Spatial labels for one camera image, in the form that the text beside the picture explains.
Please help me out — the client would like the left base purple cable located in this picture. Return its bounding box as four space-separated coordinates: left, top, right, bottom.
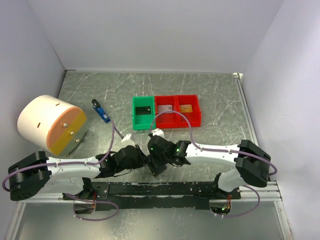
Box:
63 192 119 221

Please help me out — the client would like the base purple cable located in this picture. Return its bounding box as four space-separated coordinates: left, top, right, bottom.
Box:
213 184 261 219
63 192 119 221

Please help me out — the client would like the white and orange cylinder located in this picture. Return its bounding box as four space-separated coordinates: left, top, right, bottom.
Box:
17 95 87 156

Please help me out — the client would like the gold VIP card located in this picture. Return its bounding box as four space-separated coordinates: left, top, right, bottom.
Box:
179 104 193 113

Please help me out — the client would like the black card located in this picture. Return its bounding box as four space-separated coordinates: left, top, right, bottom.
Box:
135 106 153 116

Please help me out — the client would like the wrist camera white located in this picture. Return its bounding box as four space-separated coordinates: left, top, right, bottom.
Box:
151 128 165 138
121 133 136 146

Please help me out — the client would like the red bin left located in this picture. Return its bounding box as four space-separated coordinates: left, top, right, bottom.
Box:
154 95 179 129

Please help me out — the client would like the aluminium rail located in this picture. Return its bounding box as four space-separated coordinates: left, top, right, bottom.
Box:
14 181 283 203

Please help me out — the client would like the silver VIP card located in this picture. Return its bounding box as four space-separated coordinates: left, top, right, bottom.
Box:
157 104 173 114

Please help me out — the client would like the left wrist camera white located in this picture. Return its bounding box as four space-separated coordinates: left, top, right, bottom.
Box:
121 133 136 146

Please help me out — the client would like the black leather card holder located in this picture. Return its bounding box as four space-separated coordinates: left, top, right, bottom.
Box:
148 161 167 177

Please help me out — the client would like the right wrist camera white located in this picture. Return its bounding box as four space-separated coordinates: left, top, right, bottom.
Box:
151 128 165 138

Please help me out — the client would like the red bin right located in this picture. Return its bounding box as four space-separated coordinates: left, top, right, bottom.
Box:
176 94 202 127

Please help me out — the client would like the red bin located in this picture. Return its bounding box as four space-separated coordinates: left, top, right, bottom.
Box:
176 94 202 127
154 95 179 129

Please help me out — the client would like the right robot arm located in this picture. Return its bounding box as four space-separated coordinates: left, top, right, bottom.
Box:
147 135 271 199

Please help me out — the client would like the green bin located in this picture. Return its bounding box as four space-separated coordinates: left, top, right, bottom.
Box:
132 96 156 131

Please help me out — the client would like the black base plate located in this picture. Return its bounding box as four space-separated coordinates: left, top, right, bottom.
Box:
75 181 241 210

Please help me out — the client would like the blue and black tool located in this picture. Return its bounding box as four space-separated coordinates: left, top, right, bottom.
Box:
91 98 111 124

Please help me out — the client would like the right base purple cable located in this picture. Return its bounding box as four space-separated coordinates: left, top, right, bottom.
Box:
213 184 261 219

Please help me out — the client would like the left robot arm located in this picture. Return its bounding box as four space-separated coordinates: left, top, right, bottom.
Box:
6 145 148 201

